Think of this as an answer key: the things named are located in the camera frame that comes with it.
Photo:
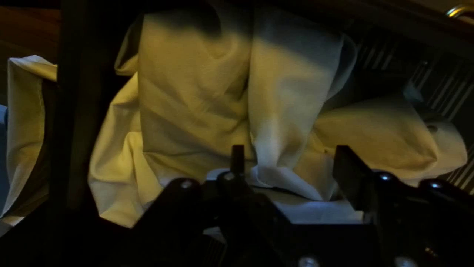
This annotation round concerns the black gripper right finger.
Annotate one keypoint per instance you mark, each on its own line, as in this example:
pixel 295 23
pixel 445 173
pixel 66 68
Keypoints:
pixel 409 223

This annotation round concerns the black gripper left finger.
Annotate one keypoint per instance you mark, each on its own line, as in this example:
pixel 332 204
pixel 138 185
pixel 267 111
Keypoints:
pixel 237 209

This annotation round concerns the grey white shirt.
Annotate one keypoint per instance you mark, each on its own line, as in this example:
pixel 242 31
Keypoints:
pixel 197 109

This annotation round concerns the black dresser drawer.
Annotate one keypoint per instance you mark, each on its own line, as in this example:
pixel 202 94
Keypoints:
pixel 74 109

